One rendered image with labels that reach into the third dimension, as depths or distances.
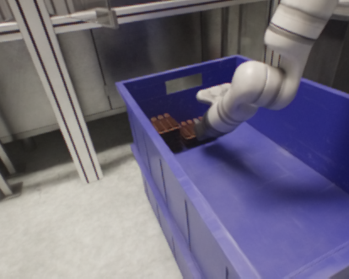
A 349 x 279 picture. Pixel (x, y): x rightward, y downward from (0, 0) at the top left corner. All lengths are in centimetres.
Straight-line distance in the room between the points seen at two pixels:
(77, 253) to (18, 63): 75
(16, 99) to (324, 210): 113
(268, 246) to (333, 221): 15
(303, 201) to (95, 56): 94
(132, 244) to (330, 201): 54
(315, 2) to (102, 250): 77
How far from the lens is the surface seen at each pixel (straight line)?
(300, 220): 59
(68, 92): 86
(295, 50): 41
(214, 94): 58
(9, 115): 126
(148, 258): 78
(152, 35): 120
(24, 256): 94
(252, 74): 41
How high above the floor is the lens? 67
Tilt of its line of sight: 32 degrees down
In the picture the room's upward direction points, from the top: 6 degrees counter-clockwise
